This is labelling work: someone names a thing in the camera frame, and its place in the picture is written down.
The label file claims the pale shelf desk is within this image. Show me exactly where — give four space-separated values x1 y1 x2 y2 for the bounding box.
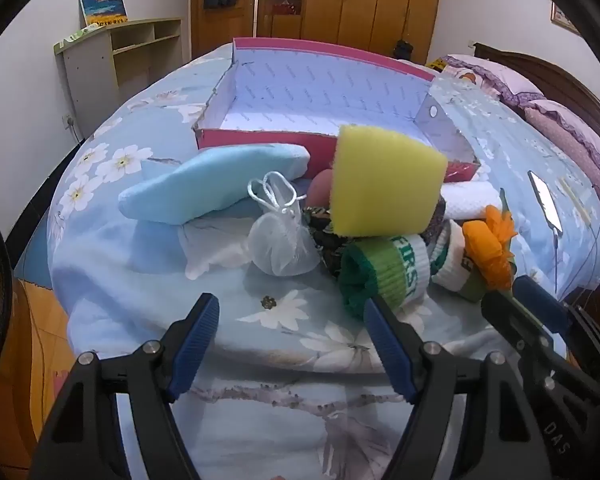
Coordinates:
54 17 183 141

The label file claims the smartphone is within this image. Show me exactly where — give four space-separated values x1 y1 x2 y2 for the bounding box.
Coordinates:
527 170 565 235

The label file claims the blue floral blanket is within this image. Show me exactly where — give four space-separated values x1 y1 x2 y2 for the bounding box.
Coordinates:
47 42 600 480

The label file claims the pink ball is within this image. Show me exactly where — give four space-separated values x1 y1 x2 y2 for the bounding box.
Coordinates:
307 169 337 208

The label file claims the white mesh drawstring bag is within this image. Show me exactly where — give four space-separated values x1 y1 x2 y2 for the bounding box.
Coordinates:
246 171 322 277

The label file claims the yellow sponge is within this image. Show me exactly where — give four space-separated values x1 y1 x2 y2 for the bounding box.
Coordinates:
330 125 449 237

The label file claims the green white knit sock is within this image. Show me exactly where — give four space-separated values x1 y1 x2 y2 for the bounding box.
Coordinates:
430 220 488 303
339 232 431 318

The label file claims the orange fabric flower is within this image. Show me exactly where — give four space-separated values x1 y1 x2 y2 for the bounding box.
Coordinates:
461 187 520 291

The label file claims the white towel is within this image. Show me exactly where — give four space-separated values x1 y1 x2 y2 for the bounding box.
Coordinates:
440 180 501 221

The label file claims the wooden door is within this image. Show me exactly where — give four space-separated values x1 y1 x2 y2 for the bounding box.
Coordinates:
190 0 261 61

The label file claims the framed wall picture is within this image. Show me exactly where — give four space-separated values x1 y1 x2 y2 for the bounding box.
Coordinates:
551 2 581 36

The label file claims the green white box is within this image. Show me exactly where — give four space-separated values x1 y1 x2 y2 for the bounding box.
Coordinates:
55 25 101 53

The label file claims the purple ruffled pillow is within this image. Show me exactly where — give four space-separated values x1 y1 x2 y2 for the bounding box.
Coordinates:
524 100 600 211
442 54 546 106

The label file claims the landscape painting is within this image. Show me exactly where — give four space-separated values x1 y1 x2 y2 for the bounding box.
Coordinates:
78 0 130 27

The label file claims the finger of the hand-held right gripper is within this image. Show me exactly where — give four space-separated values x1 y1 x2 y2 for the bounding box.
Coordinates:
481 291 600 403
512 276 600 383

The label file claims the dark patterned cloth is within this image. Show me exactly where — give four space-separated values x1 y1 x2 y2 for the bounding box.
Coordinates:
302 205 351 276

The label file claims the wooden wardrobe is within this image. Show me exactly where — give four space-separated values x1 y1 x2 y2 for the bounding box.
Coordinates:
252 0 446 66

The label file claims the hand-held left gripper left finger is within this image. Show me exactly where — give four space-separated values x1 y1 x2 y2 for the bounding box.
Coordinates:
27 292 221 480

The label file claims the pink cardboard box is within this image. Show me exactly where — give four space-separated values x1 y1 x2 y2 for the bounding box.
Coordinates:
191 36 482 183

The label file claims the light blue soft pad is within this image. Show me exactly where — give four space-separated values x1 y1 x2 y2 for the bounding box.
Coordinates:
117 143 312 226

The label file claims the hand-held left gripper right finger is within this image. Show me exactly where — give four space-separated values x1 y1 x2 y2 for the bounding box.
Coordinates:
362 297 556 480

